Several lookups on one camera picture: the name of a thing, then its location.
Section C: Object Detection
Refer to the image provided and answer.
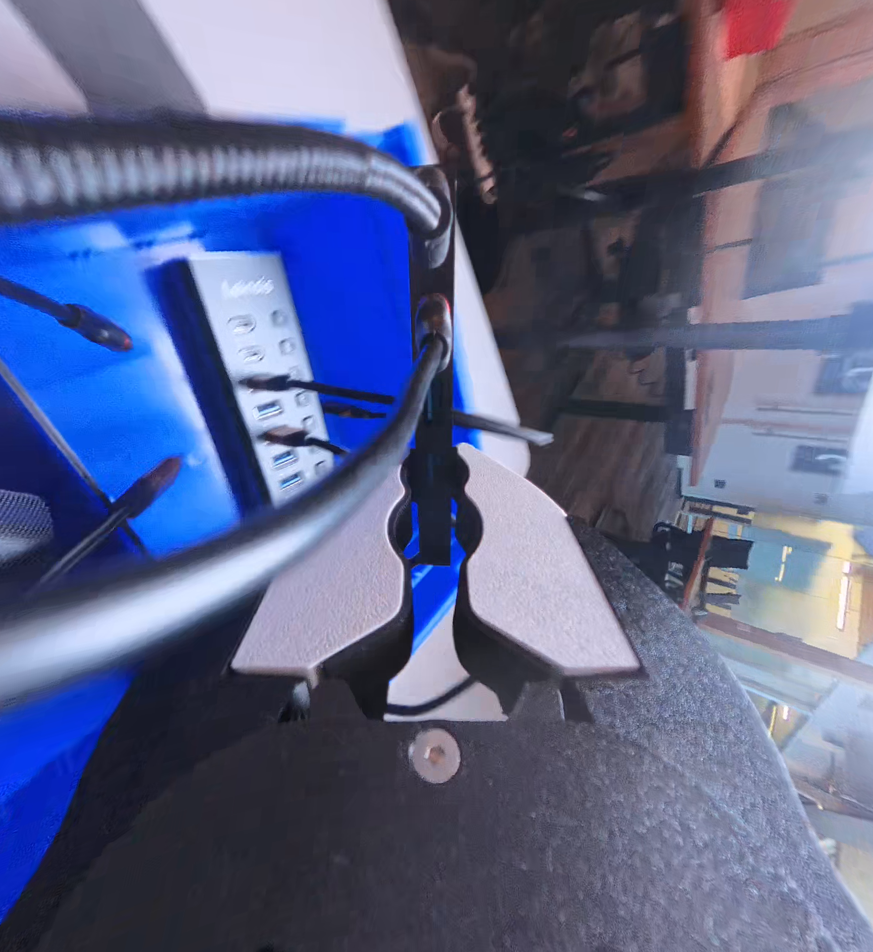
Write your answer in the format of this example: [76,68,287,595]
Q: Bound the black cable brown plug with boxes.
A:
[27,456,184,596]

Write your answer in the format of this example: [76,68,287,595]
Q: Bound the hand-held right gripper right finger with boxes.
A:
[453,443,641,679]

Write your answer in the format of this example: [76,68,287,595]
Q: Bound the blue plastic bin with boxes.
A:
[0,112,483,856]

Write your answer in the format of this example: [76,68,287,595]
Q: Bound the silver multi-port usb hub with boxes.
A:
[146,251,338,514]

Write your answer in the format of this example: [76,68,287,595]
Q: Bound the silver mesh cylinder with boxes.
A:
[0,483,57,578]

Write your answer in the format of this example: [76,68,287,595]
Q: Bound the black cable dark plug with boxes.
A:
[0,260,134,353]

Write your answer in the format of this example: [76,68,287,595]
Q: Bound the black usb cable red plug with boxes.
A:
[0,294,457,712]

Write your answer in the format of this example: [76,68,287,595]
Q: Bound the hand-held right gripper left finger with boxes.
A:
[231,473,415,684]

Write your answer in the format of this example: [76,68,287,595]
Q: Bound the black plugged cable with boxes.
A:
[243,374,397,409]
[261,425,349,456]

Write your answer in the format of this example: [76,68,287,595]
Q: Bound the black braided hub cable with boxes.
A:
[0,112,449,233]

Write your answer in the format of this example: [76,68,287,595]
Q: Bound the red box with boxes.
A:
[722,0,791,60]

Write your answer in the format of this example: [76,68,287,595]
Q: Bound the black usb hub blue ports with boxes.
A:
[407,164,458,568]

